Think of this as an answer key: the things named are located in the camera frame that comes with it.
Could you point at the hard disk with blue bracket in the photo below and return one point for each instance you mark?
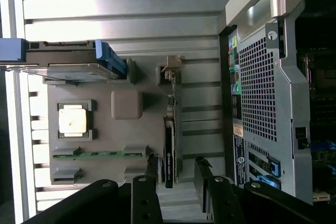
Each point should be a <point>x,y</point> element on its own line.
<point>65,56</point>

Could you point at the silver CPU chip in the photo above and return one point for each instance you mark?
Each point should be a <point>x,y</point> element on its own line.
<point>72,120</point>

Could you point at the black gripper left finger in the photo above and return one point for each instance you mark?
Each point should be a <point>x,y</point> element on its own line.
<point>143,203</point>

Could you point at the grey plastic parts rack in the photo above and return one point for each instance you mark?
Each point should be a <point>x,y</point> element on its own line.
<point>152,129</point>

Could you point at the green motherboard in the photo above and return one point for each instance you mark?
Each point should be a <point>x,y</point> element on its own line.
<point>320,77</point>

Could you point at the green RAM stick white label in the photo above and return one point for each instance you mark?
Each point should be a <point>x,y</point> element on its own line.
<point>105,154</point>

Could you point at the open grey black PC case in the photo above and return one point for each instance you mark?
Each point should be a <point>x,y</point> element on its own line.
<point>262,90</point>

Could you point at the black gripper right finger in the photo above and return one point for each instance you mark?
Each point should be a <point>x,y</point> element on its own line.
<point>223,203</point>

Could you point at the blue card retainer clips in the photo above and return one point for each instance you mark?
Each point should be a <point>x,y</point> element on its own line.
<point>274,167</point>

